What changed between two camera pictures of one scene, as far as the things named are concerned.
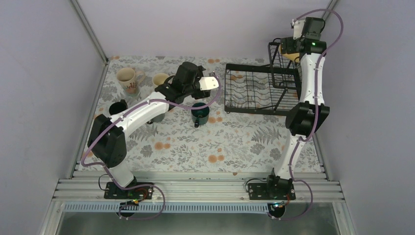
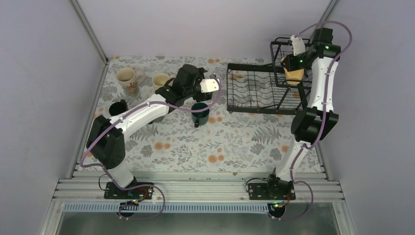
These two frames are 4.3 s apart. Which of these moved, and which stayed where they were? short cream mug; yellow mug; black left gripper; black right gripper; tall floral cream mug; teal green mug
Moved: yellow mug; black right gripper
Stayed: black left gripper; teal green mug; tall floral cream mug; short cream mug
